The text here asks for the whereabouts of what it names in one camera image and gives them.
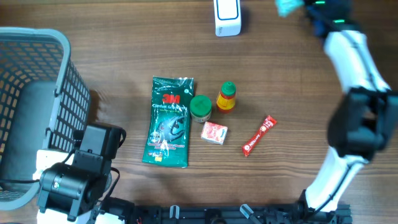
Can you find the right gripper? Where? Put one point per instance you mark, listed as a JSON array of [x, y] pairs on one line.
[[308, 4]]

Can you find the teal wet wipes pack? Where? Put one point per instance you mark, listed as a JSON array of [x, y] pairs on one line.
[[285, 7]]

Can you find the red Nescafe stick sachet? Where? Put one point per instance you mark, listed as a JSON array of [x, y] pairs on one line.
[[266, 125]]

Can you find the yellow bottle green cap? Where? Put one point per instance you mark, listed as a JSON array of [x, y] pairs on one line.
[[226, 99]]

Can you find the green lid small jar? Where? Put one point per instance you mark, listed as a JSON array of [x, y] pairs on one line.
[[200, 108]]

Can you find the red white small box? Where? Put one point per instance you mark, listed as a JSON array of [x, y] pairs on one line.
[[214, 133]]

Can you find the green 3M gloves packet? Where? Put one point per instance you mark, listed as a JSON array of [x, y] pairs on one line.
[[168, 135]]

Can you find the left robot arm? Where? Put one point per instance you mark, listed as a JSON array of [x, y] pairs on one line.
[[70, 189]]

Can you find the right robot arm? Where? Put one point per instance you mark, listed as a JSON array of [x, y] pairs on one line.
[[365, 119]]

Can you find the white barcode scanner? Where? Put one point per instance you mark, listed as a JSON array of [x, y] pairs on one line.
[[228, 20]]

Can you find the grey plastic mesh basket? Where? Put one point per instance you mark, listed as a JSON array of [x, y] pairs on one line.
[[43, 101]]

